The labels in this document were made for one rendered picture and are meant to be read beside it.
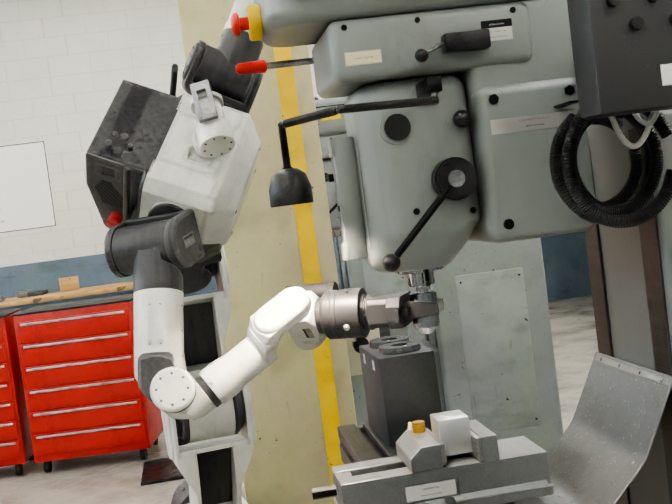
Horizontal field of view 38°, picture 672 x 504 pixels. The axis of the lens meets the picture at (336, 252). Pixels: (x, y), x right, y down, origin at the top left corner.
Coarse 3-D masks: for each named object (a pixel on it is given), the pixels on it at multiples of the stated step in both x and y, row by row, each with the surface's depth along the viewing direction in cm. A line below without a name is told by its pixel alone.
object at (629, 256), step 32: (608, 128) 176; (608, 160) 178; (608, 192) 180; (608, 256) 184; (640, 256) 170; (608, 288) 186; (640, 288) 172; (608, 320) 187; (640, 320) 174; (608, 352) 189; (640, 352) 176; (640, 480) 183
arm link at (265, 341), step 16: (288, 288) 177; (272, 304) 176; (288, 304) 175; (304, 304) 174; (256, 320) 175; (272, 320) 174; (288, 320) 173; (256, 336) 174; (272, 336) 173; (272, 352) 175
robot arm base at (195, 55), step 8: (200, 40) 203; (192, 48) 206; (200, 48) 201; (192, 56) 201; (200, 56) 200; (192, 64) 200; (184, 72) 203; (192, 72) 200; (184, 80) 203; (192, 80) 201; (256, 80) 204; (184, 88) 204; (248, 88) 204; (256, 88) 204; (224, 96) 203; (248, 96) 204; (232, 104) 204; (240, 104) 204; (248, 104) 204; (248, 112) 205
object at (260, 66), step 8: (240, 64) 176; (248, 64) 176; (256, 64) 176; (264, 64) 176; (272, 64) 177; (280, 64) 177; (288, 64) 178; (296, 64) 178; (304, 64) 178; (240, 72) 176; (248, 72) 177; (256, 72) 177; (264, 72) 177
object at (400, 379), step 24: (408, 336) 219; (384, 360) 203; (408, 360) 204; (432, 360) 205; (384, 384) 203; (408, 384) 204; (432, 384) 205; (384, 408) 204; (408, 408) 204; (432, 408) 205; (384, 432) 207
